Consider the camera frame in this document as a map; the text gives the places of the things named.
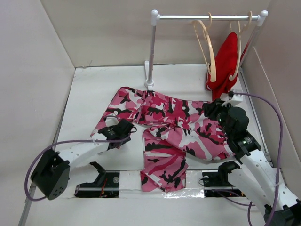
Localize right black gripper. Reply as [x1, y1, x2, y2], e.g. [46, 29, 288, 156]
[203, 98, 234, 138]

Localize pink camouflage trousers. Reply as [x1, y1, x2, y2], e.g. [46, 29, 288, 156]
[94, 87, 233, 193]

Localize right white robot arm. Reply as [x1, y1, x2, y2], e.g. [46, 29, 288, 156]
[204, 99, 301, 226]

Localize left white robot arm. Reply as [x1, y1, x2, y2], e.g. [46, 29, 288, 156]
[24, 119, 137, 202]

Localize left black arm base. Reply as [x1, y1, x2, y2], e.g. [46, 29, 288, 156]
[74, 161, 120, 198]

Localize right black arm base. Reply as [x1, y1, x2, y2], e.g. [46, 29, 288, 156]
[199, 161, 245, 198]

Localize empty beige wooden hanger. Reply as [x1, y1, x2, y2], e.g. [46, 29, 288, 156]
[190, 12, 217, 83]

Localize beige hanger with red garment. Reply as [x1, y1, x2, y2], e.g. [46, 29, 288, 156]
[229, 11, 253, 81]

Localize red shorts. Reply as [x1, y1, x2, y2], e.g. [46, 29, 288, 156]
[206, 32, 238, 101]

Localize white clothes rack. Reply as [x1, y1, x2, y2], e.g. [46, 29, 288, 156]
[144, 9, 269, 90]

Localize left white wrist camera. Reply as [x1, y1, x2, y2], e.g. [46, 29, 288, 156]
[104, 115, 119, 127]

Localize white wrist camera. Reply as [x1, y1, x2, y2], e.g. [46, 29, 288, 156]
[222, 89, 243, 107]
[104, 115, 119, 127]

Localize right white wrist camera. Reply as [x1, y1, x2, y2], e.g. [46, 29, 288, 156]
[222, 89, 243, 107]

